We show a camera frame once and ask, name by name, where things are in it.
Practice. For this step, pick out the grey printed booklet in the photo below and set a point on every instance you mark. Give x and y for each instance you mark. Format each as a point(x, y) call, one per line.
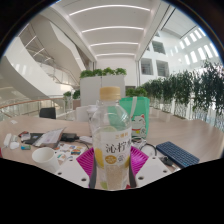
point(50, 137)

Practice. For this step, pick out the colourful sticker sheet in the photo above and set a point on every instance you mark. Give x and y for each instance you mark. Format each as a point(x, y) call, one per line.
point(68, 151)

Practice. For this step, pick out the small teal box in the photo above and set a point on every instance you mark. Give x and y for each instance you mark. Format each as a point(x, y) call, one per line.
point(25, 147)

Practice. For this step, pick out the ceiling light strips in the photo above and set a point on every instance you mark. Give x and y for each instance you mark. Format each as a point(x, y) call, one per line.
point(111, 29)

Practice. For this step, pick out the black power adapter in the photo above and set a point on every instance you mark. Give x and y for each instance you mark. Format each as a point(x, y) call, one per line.
point(68, 137)

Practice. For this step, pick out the white planter box with plants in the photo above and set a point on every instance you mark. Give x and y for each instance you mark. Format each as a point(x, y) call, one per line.
point(100, 88)

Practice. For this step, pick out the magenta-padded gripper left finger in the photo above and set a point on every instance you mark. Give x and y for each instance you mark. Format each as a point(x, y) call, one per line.
point(71, 171)

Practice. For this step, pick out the white mug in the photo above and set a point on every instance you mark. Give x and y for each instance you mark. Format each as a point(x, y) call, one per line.
point(46, 159)

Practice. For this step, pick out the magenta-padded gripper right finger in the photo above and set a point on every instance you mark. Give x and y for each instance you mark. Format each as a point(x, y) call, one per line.
point(151, 170)

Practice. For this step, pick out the brown planter with plants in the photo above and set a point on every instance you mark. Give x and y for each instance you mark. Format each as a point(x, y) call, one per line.
point(73, 98)

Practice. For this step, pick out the green tote bag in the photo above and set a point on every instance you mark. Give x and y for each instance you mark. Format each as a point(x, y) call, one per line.
point(140, 116)

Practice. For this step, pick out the clear yellow-capped drink bottle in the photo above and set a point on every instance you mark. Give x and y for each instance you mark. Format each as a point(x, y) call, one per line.
point(111, 141)

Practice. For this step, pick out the row of green potted trees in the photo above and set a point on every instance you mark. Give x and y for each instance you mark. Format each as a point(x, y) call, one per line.
point(196, 90)

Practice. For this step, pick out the black chair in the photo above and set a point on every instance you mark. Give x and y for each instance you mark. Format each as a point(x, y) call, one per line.
point(47, 113)

